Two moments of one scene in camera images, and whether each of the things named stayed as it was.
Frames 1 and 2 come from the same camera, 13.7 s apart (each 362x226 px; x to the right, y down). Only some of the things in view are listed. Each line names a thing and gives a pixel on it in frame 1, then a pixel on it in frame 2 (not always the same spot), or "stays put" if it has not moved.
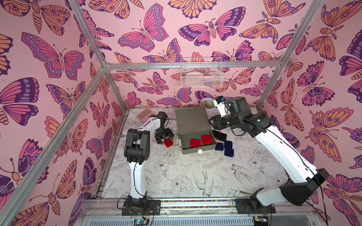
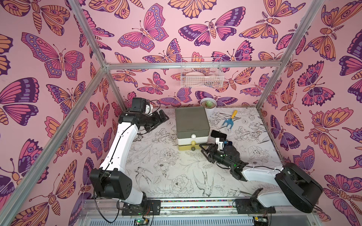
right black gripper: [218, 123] -> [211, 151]
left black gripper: [170, 135] -> [157, 121]
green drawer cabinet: [193, 123] stays put
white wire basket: [201, 72] stays put
